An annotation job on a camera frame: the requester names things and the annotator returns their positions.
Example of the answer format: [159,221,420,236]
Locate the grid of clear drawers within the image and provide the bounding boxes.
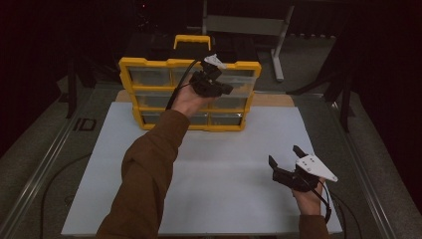
[127,67,245,126]

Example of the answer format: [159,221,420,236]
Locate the hand-held gripper black cable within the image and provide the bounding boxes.
[298,177,333,224]
[164,58,204,112]

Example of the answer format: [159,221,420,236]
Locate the tan wooden board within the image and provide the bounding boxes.
[114,89,296,108]

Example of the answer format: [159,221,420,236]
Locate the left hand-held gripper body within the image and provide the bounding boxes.
[189,53,228,98]

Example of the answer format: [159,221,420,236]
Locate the person's left hand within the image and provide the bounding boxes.
[171,74,217,120]

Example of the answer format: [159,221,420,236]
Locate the black metal stand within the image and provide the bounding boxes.
[287,71,355,133]
[65,59,98,120]

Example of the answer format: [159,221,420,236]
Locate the yellow black drawer organizer cabinet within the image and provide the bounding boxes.
[118,33,263,132]

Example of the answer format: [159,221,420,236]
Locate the thin black cable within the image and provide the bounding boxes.
[329,191,363,239]
[39,152,93,239]

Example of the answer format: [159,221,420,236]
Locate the aluminium rail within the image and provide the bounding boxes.
[326,99,398,239]
[0,88,98,239]

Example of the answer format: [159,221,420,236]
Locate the white table board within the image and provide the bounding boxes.
[61,102,342,236]

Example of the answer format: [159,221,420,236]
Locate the person's right hand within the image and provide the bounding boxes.
[292,178,326,217]

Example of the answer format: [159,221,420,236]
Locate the left hand-held gripper black cable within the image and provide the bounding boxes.
[164,58,204,112]

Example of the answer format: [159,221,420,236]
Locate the single clear plastic drawer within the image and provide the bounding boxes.
[212,73,259,111]

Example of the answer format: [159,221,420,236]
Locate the right hand-held gripper black cable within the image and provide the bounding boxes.
[298,177,333,224]

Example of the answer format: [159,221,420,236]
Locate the white metal desk frame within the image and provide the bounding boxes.
[201,0,296,83]

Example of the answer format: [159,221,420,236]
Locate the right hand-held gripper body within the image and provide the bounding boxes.
[272,153,339,193]

